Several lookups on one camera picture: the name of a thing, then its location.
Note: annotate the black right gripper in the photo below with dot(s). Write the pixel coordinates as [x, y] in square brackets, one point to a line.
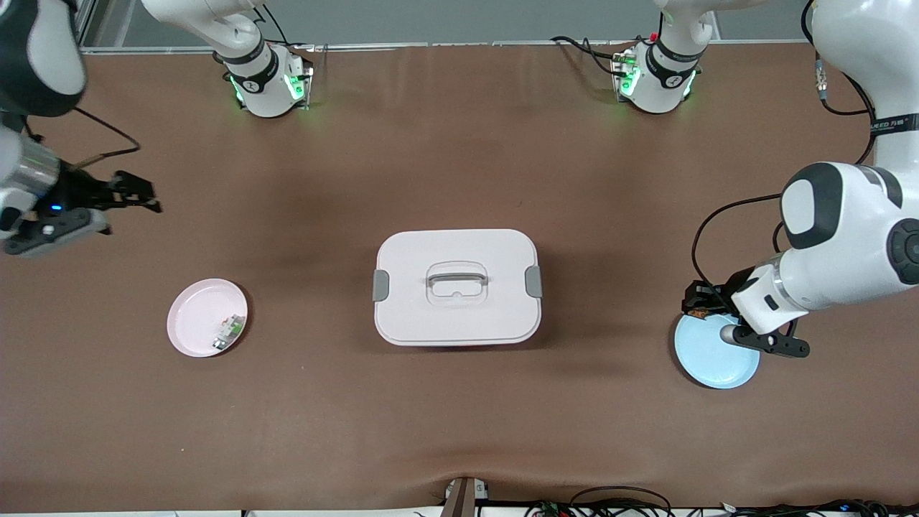
[75, 194]

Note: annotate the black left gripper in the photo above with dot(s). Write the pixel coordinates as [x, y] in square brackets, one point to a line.
[719, 296]

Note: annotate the orange black push-button switch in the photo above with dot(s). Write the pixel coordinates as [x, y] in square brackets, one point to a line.
[695, 313]

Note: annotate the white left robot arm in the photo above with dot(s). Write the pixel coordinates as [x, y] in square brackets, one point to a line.
[847, 237]

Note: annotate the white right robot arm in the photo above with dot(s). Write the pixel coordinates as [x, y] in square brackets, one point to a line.
[258, 79]

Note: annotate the white lidded box grey latches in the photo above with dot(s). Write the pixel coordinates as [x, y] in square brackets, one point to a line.
[459, 316]

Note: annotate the light blue round plate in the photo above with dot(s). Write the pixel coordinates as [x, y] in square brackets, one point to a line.
[711, 366]

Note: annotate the pale pink round plate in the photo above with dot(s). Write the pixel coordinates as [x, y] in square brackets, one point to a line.
[194, 316]

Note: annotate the small electronics board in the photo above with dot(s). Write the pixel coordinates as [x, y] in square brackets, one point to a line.
[549, 510]

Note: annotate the brown table mat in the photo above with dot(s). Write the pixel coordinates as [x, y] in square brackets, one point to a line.
[459, 431]

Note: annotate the green white push-button switch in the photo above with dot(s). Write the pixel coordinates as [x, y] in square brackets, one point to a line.
[230, 330]

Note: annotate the aluminium frame profile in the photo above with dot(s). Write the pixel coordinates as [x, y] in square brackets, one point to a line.
[87, 25]

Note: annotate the silver table edge rail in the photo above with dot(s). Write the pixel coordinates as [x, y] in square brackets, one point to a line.
[467, 44]

